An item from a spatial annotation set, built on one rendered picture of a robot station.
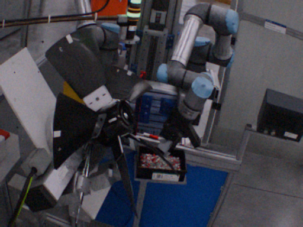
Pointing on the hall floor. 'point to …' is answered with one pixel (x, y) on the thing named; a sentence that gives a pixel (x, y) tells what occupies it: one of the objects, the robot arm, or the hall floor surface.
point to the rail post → (222, 199)
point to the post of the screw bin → (139, 203)
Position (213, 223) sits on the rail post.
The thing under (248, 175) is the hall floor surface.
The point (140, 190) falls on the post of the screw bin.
